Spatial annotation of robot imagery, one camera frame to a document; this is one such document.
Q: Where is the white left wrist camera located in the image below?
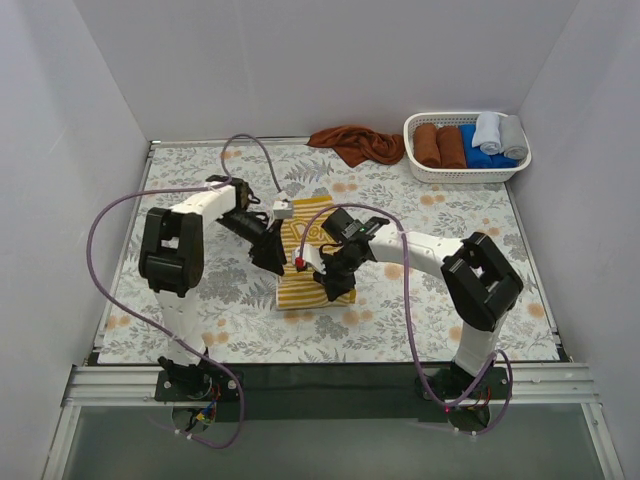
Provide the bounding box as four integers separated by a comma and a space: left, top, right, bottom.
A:
271, 199, 294, 220

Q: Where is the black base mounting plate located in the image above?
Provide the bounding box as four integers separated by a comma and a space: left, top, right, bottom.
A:
154, 361, 510, 431

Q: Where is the aluminium frame rail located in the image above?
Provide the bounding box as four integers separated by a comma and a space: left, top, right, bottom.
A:
64, 362, 601, 405

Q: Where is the rolled light blue towel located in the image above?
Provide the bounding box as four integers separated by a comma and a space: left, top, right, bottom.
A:
472, 111, 502, 156

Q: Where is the rolled grey towel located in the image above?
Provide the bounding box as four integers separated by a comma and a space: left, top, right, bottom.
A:
499, 115, 529, 161

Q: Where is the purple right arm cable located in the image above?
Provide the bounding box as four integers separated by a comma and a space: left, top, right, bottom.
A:
298, 203, 513, 437

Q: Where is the floral patterned table mat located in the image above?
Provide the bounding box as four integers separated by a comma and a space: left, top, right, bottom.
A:
98, 142, 559, 365

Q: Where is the yellow striped towel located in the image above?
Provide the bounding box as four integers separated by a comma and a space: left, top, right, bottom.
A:
276, 195, 357, 310

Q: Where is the brown towel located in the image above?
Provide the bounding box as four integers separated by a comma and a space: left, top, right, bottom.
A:
307, 125, 405, 168
413, 123, 441, 168
436, 126, 467, 169

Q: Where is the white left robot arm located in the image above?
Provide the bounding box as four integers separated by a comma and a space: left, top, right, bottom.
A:
138, 175, 294, 400

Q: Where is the white plastic basket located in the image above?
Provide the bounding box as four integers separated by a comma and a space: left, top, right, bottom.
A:
403, 111, 532, 184

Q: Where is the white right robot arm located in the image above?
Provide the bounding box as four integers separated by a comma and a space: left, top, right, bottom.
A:
292, 203, 523, 406

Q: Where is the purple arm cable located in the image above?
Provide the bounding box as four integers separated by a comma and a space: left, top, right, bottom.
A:
85, 132, 286, 450
298, 203, 513, 437

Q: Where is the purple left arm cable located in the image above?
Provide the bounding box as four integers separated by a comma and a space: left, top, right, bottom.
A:
85, 132, 286, 450

